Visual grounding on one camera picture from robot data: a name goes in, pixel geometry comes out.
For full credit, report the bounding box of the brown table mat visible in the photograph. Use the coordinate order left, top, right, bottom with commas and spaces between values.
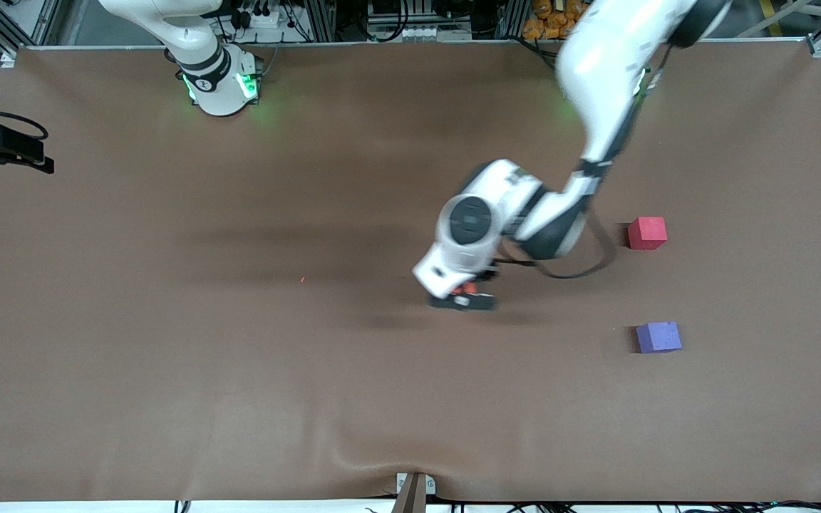
0, 39, 821, 503

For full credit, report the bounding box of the red foam block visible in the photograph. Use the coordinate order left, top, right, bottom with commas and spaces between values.
627, 217, 668, 251

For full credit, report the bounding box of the purple foam block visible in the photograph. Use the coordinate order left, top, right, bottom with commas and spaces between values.
636, 321, 683, 354

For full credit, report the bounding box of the metal table clamp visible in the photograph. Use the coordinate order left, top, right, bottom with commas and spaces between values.
391, 472, 437, 513

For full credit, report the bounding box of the white connector block row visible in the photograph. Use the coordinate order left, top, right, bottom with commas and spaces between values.
370, 24, 473, 43

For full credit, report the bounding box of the pile of orange objects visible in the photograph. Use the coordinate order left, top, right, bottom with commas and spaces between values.
522, 0, 589, 41

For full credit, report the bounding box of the white power strip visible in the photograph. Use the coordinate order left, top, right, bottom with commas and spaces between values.
234, 6, 284, 31

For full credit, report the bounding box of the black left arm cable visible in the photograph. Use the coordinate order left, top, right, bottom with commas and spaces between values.
500, 207, 616, 280

